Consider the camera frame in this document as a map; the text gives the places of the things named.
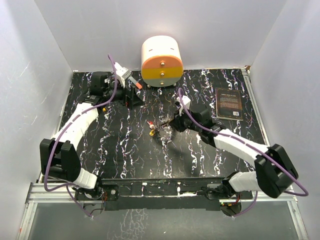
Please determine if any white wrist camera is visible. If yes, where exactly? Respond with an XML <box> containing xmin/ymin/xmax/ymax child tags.
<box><xmin>114</xmin><ymin>62</ymin><xmax>132</xmax><ymax>88</ymax></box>
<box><xmin>176</xmin><ymin>95</ymin><xmax>191</xmax><ymax>111</ymax></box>

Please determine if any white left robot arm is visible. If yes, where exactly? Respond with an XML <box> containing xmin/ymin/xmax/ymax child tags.
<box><xmin>39</xmin><ymin>86</ymin><xmax>144</xmax><ymax>200</ymax></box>

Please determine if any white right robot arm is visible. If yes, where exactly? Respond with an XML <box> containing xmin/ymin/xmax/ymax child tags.
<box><xmin>166</xmin><ymin>112</ymin><xmax>299</xmax><ymax>199</ymax></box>

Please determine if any black disc with keyrings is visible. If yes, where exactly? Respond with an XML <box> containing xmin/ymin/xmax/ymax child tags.
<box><xmin>159</xmin><ymin>117</ymin><xmax>174</xmax><ymax>129</ymax></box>

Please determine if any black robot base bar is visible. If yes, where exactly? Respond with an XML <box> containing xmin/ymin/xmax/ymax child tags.
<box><xmin>75</xmin><ymin>177</ymin><xmax>253</xmax><ymax>216</ymax></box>

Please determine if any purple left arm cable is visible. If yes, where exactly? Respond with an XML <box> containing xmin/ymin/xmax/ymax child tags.
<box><xmin>43</xmin><ymin>53</ymin><xmax>126</xmax><ymax>218</ymax></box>

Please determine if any yellow key tag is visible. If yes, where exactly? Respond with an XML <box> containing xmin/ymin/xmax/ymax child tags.
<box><xmin>149</xmin><ymin>129</ymin><xmax>161</xmax><ymax>138</ymax></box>

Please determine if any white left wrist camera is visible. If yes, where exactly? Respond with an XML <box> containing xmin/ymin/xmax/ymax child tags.
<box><xmin>114</xmin><ymin>62</ymin><xmax>132</xmax><ymax>88</ymax></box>

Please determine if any aluminium frame rail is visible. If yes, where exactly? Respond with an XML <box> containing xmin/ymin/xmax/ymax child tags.
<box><xmin>18</xmin><ymin>183</ymin><xmax>309</xmax><ymax>240</ymax></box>

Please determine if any dark brown book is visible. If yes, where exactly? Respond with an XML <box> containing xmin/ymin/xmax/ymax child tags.
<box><xmin>215</xmin><ymin>88</ymin><xmax>244</xmax><ymax>121</ymax></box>

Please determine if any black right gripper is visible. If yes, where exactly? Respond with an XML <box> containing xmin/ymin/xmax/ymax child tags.
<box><xmin>169</xmin><ymin>106</ymin><xmax>202</xmax><ymax>133</ymax></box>

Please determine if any round three-drawer cabinet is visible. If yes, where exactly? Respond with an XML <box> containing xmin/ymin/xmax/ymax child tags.
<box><xmin>141</xmin><ymin>35</ymin><xmax>184</xmax><ymax>88</ymax></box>

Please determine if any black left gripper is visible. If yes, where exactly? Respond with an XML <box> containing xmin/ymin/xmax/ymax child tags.
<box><xmin>103</xmin><ymin>78</ymin><xmax>145</xmax><ymax>110</ymax></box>

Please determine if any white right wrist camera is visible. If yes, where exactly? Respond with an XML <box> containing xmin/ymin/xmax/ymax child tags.
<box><xmin>176</xmin><ymin>95</ymin><xmax>191</xmax><ymax>111</ymax></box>

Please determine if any orange capped glue pen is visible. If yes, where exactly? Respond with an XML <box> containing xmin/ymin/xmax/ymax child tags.
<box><xmin>128</xmin><ymin>76</ymin><xmax>143</xmax><ymax>90</ymax></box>

